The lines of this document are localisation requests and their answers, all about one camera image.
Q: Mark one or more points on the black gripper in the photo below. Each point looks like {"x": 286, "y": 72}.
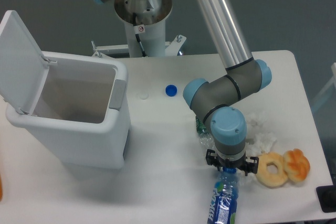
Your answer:
{"x": 246, "y": 164}

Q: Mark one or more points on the blue label plastic bottle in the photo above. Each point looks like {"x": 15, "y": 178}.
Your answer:
{"x": 223, "y": 204}

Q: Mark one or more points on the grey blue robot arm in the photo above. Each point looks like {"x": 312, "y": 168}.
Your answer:
{"x": 212, "y": 102}

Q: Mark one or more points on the green label crushed bottle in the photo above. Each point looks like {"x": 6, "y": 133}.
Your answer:
{"x": 205, "y": 138}

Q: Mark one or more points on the blue bottle cap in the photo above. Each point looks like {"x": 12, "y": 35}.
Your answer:
{"x": 171, "y": 90}

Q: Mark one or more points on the white bottle cap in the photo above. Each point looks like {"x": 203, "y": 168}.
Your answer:
{"x": 143, "y": 95}

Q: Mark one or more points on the upper crumpled white tissue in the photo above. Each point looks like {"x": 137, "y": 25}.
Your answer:
{"x": 259, "y": 138}

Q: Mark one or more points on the orange glazed bun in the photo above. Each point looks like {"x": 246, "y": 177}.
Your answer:
{"x": 296, "y": 165}

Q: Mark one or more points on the black device at edge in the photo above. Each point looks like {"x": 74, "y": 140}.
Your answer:
{"x": 326, "y": 197}

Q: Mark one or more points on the white trash bin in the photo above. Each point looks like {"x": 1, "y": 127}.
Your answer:
{"x": 76, "y": 106}

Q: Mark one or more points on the orange object at edge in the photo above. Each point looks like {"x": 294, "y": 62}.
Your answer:
{"x": 1, "y": 189}

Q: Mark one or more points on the plain ring doughnut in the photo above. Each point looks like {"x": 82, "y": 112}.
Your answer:
{"x": 271, "y": 171}

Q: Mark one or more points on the white frame at right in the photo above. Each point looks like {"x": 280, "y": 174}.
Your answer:
{"x": 325, "y": 93}

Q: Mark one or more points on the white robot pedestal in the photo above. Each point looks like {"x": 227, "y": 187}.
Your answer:
{"x": 145, "y": 28}

